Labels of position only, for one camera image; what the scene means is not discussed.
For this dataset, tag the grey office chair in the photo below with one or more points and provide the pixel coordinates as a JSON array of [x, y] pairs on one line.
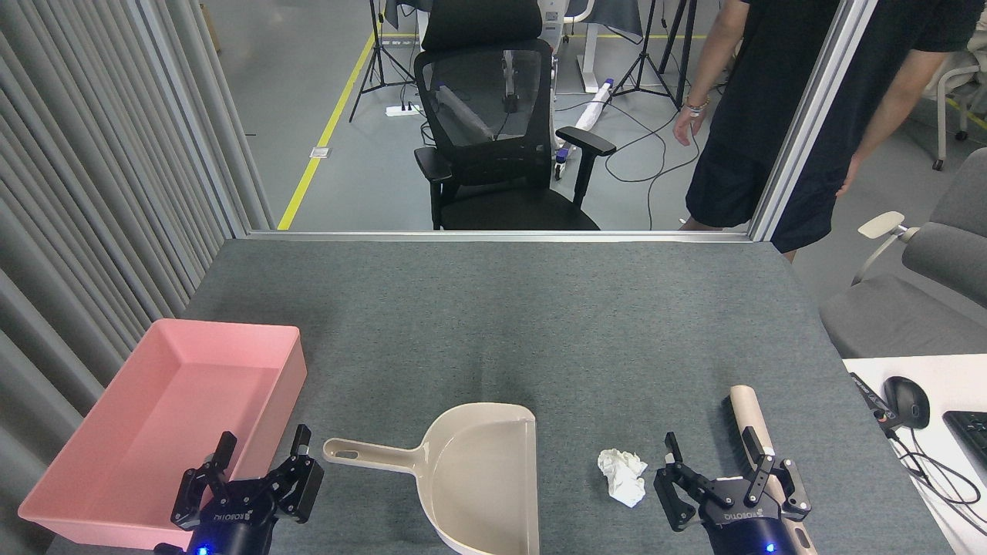
[[910, 316]]

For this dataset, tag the grey curtain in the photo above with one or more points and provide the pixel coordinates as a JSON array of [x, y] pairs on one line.
[[62, 154]]

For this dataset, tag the metal floor socket plate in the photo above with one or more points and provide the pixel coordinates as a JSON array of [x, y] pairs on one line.
[[320, 152]]

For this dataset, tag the pink plastic bin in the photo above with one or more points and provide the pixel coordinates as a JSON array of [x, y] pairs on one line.
[[154, 416]]

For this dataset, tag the person in black shirt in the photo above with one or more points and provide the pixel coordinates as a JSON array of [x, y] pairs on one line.
[[771, 92]]

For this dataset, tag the person's forearm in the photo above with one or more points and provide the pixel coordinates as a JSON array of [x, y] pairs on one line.
[[875, 131], [705, 77]]

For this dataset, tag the silver table edge rail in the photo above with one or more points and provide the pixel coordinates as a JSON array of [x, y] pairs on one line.
[[501, 235]]

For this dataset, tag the dark cloth cover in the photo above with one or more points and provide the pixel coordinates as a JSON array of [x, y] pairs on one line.
[[617, 19]]

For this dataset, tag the white power strip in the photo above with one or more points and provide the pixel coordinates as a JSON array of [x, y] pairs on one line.
[[401, 111]]

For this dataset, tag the white chair with wheels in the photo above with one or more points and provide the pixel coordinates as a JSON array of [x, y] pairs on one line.
[[941, 116]]

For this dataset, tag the white stand on wheels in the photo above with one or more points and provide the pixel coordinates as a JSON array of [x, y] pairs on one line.
[[549, 23]]

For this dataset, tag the white wrapped roll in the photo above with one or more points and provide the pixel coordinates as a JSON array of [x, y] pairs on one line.
[[594, 108]]

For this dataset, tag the black mesh office chair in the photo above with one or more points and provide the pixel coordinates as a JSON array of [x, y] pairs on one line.
[[509, 208]]

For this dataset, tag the white desk leg column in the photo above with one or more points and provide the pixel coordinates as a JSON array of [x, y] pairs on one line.
[[590, 54]]

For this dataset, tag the silver slanted post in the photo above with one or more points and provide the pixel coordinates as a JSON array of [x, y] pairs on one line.
[[810, 116]]

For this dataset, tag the black keyboard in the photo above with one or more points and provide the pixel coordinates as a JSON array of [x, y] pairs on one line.
[[971, 435]]

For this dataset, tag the beige brush with black bristles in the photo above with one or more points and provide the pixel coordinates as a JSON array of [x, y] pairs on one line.
[[748, 408]]

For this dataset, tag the white desk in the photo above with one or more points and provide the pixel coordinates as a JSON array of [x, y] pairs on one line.
[[948, 385]]

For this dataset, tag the black tripod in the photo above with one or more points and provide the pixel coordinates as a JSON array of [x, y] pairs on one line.
[[646, 54], [377, 46]]

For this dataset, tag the beige plastic dustpan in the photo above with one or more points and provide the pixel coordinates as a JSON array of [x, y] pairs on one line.
[[478, 478]]

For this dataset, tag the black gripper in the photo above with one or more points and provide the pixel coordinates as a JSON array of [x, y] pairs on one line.
[[235, 512], [744, 528]]

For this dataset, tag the person's hand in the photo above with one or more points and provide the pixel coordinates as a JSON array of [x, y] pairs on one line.
[[850, 176], [688, 127]]

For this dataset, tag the black computer mouse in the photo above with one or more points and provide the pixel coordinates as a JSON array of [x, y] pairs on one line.
[[908, 401]]

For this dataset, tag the person in khaki shorts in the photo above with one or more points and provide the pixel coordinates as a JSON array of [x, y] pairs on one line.
[[973, 63]]

